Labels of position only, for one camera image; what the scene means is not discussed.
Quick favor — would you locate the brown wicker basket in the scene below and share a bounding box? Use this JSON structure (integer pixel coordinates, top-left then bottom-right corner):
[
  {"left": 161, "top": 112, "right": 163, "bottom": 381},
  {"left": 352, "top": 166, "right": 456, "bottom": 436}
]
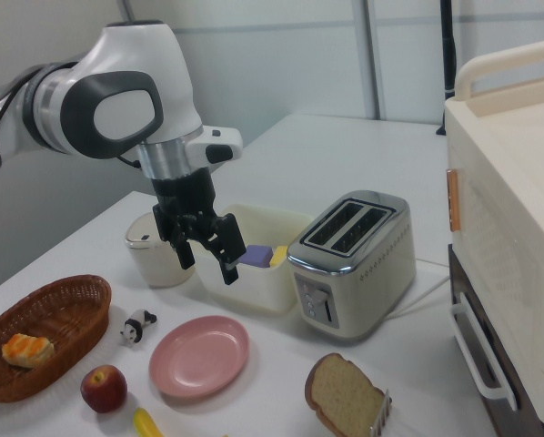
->
[{"left": 0, "top": 274, "right": 113, "bottom": 404}]

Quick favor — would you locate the orange-glazed pastry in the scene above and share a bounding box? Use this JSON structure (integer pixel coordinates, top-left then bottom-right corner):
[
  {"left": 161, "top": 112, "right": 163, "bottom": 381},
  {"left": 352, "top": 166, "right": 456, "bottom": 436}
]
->
[{"left": 1, "top": 333, "right": 55, "bottom": 369}]

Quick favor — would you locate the pink plate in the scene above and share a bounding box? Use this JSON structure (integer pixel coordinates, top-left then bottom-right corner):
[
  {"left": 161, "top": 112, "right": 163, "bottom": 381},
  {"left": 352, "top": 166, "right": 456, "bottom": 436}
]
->
[{"left": 148, "top": 315, "right": 250, "bottom": 401}]

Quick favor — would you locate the brown-crust bread slice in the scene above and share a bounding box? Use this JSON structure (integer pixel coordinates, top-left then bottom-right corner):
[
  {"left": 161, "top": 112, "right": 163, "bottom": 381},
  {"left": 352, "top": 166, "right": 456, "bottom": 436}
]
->
[{"left": 304, "top": 353, "right": 387, "bottom": 436}]

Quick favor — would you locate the panda figurine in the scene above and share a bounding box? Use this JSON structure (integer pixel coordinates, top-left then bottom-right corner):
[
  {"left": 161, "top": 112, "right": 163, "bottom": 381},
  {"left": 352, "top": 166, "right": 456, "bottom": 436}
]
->
[{"left": 119, "top": 309, "right": 158, "bottom": 346}]

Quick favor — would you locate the metal toast rack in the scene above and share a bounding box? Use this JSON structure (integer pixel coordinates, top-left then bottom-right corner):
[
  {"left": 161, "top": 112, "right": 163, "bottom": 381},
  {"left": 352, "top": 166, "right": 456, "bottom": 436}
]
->
[{"left": 368, "top": 389, "right": 394, "bottom": 437}]

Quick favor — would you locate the white toaster power cable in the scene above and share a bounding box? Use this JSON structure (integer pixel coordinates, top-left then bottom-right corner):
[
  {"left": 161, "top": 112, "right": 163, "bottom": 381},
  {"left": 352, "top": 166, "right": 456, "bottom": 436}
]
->
[{"left": 380, "top": 259, "right": 453, "bottom": 320}]

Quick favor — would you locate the white plastic box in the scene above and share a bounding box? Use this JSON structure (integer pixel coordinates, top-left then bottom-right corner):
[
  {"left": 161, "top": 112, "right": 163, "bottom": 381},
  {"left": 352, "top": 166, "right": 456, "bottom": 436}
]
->
[{"left": 194, "top": 203, "right": 314, "bottom": 315}]

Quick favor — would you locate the yellow banana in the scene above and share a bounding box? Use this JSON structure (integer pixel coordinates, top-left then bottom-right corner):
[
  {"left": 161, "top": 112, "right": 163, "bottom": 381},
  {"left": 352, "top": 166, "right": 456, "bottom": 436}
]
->
[{"left": 133, "top": 407, "right": 164, "bottom": 437}]

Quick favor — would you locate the purple cube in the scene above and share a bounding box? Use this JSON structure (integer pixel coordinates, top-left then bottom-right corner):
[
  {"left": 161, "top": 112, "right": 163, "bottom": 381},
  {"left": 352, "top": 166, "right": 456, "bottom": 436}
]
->
[{"left": 238, "top": 244, "right": 276, "bottom": 269}]

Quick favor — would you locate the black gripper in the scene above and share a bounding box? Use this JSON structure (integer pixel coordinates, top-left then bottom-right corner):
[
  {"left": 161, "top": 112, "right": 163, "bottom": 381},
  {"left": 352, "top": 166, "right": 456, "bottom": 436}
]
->
[{"left": 151, "top": 167, "right": 248, "bottom": 286}]

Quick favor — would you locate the chrome and cream toaster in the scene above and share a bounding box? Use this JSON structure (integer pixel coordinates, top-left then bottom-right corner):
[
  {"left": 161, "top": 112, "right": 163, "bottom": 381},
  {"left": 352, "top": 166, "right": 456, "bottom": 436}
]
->
[{"left": 286, "top": 189, "right": 418, "bottom": 342}]

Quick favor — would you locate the black pole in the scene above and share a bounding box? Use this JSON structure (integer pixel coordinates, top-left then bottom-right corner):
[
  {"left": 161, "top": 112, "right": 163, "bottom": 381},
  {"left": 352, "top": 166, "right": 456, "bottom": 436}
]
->
[{"left": 437, "top": 0, "right": 458, "bottom": 136}]

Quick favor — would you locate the red apple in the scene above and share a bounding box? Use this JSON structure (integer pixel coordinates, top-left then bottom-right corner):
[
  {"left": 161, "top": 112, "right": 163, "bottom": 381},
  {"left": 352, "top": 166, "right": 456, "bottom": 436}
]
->
[{"left": 80, "top": 364, "right": 128, "bottom": 414}]

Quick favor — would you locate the cream lidded canister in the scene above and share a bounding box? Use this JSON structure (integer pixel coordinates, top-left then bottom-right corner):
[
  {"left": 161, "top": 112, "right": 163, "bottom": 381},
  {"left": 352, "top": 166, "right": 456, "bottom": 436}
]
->
[{"left": 125, "top": 211, "right": 198, "bottom": 288}]

